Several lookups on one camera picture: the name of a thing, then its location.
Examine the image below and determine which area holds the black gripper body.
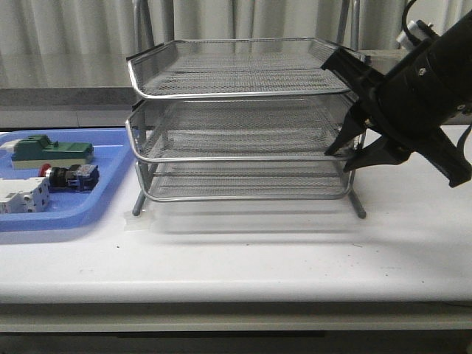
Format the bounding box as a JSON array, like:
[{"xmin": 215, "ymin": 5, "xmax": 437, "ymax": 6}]
[{"xmin": 322, "ymin": 49, "xmax": 471, "ymax": 187}]

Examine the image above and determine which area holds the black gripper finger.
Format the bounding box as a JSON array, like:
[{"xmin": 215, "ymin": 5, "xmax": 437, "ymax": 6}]
[
  {"xmin": 324, "ymin": 103, "xmax": 367, "ymax": 156},
  {"xmin": 343, "ymin": 136, "xmax": 410, "ymax": 172}
]

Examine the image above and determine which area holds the red emergency stop button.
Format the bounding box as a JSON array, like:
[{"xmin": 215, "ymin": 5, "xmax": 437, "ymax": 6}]
[{"xmin": 38, "ymin": 164, "xmax": 100, "ymax": 192}]

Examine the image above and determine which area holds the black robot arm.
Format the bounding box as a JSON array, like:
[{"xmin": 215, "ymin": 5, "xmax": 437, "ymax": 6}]
[{"xmin": 322, "ymin": 13, "xmax": 471, "ymax": 187}]

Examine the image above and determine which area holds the grey stone counter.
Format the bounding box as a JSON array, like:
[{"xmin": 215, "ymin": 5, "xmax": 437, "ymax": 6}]
[{"xmin": 0, "ymin": 49, "xmax": 472, "ymax": 111}]

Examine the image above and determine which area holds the blue plastic tray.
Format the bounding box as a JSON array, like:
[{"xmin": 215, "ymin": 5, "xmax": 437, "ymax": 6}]
[{"xmin": 1, "ymin": 128, "xmax": 133, "ymax": 232}]

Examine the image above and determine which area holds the green terminal block component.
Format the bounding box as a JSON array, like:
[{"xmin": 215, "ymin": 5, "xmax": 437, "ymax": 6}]
[{"xmin": 11, "ymin": 134, "xmax": 94, "ymax": 169}]

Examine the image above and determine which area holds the white circuit breaker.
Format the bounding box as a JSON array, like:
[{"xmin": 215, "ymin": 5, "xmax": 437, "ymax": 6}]
[{"xmin": 1, "ymin": 177, "xmax": 50, "ymax": 214}]

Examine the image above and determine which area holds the small white plastic component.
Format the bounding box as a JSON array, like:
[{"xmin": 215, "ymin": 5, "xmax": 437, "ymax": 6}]
[{"xmin": 0, "ymin": 139, "xmax": 21, "ymax": 153}]

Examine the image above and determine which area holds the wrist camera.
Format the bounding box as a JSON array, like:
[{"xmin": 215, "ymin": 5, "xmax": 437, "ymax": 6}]
[{"xmin": 396, "ymin": 20, "xmax": 439, "ymax": 51}]

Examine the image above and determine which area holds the silver metal rack frame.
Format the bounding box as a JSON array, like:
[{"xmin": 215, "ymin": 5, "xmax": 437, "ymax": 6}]
[{"xmin": 132, "ymin": 0, "xmax": 367, "ymax": 219}]

